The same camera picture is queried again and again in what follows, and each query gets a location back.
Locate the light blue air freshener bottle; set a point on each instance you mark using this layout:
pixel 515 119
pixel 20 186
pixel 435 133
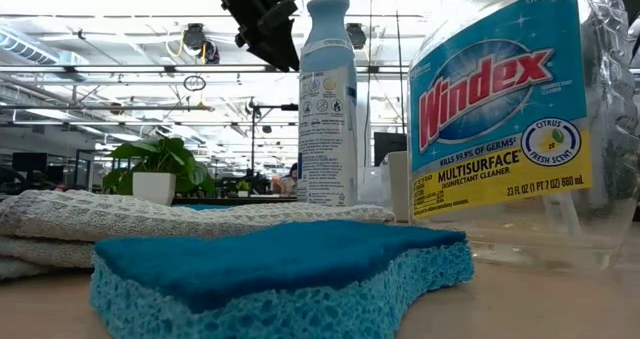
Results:
pixel 327 129

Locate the grey waffle towel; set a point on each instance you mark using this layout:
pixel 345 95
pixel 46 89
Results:
pixel 150 214

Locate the Windex spray bottle red trigger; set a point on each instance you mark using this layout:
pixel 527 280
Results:
pixel 500 129

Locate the black light stand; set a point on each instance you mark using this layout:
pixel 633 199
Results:
pixel 280 107

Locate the person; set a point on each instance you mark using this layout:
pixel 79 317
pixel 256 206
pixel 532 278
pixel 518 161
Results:
pixel 287 181

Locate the small distant potted plant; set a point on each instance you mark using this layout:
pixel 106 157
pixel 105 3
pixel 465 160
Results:
pixel 242 186

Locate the black monitor screen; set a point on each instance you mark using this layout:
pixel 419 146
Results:
pixel 390 144

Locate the grey plastic bin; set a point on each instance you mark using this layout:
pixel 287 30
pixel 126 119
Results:
pixel 396 189

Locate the green potted plant white pot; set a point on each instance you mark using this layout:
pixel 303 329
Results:
pixel 155 186

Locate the black desk monitor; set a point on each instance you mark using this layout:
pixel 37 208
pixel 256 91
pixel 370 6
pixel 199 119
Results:
pixel 30 162

